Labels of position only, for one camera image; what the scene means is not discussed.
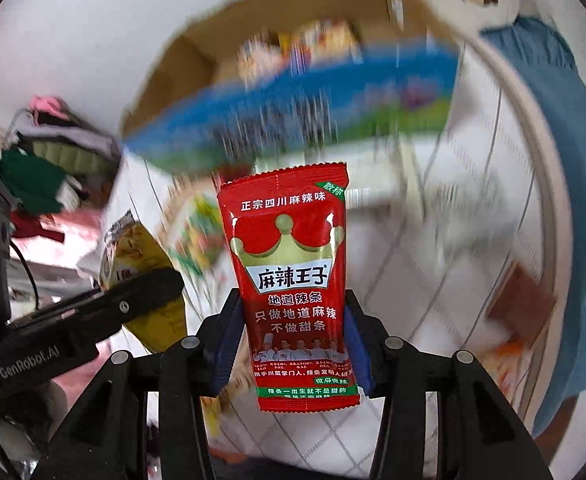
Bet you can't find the orange white packet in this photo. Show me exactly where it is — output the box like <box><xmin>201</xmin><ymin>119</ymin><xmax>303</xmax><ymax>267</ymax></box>
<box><xmin>483</xmin><ymin>335</ymin><xmax>539</xmax><ymax>411</ymax></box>

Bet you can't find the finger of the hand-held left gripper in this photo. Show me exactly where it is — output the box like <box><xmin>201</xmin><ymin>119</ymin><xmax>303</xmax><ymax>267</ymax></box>
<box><xmin>73</xmin><ymin>267</ymin><xmax>185</xmax><ymax>333</ymax></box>

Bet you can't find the pile of folded clothes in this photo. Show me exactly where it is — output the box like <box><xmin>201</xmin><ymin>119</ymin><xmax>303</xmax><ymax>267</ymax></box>
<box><xmin>0</xmin><ymin>95</ymin><xmax>124</xmax><ymax>241</ymax></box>

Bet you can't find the blue cloth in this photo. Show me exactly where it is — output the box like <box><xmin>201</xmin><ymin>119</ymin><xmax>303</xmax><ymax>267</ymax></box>
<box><xmin>478</xmin><ymin>15</ymin><xmax>586</xmax><ymax>436</ymax></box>

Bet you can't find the yellow snack packet white label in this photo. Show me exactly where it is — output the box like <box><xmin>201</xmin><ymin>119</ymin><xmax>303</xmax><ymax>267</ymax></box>
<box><xmin>98</xmin><ymin>210</ymin><xmax>189</xmax><ymax>353</ymax></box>

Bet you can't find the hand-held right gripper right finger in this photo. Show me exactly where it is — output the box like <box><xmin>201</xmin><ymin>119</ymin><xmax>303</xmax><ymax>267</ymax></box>
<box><xmin>343</xmin><ymin>290</ymin><xmax>554</xmax><ymax>480</ymax></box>

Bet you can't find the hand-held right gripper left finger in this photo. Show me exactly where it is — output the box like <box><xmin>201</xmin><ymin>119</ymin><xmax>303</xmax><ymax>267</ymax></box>
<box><xmin>30</xmin><ymin>287</ymin><xmax>247</xmax><ymax>480</ymax></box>

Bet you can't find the black cable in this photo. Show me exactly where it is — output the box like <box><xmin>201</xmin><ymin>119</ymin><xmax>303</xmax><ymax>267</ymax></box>
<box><xmin>10</xmin><ymin>240</ymin><xmax>41</xmax><ymax>311</ymax></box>

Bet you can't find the green white snack packet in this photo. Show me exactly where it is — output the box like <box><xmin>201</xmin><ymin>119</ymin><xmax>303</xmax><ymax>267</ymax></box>
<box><xmin>165</xmin><ymin>190</ymin><xmax>229</xmax><ymax>281</ymax></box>

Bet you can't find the white quilted bed cover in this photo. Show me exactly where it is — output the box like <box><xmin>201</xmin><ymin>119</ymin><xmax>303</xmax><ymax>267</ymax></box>
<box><xmin>98</xmin><ymin>50</ymin><xmax>559</xmax><ymax>461</ymax></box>

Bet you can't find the brown packet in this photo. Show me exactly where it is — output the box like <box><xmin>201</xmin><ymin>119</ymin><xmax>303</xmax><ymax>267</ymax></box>
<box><xmin>488</xmin><ymin>260</ymin><xmax>556</xmax><ymax>336</ymax></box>

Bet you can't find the orange snack packet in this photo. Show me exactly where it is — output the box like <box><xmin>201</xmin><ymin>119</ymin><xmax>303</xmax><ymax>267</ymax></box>
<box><xmin>290</xmin><ymin>20</ymin><xmax>364</xmax><ymax>63</ymax></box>

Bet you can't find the blue green printed bag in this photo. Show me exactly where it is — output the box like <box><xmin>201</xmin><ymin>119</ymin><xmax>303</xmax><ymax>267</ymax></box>
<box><xmin>120</xmin><ymin>35</ymin><xmax>461</xmax><ymax>173</ymax></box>

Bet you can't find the yellow snack packet red logo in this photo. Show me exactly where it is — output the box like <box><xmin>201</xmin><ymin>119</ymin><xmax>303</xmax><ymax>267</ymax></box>
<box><xmin>235</xmin><ymin>35</ymin><xmax>286</xmax><ymax>86</ymax></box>

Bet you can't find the brown cardboard box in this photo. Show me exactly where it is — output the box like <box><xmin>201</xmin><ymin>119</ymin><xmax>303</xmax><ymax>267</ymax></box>
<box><xmin>120</xmin><ymin>0</ymin><xmax>461</xmax><ymax>142</ymax></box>

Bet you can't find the red crown print snack packet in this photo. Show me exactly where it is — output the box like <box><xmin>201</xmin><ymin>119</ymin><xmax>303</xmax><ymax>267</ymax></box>
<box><xmin>217</xmin><ymin>161</ymin><xmax>362</xmax><ymax>412</ymax></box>

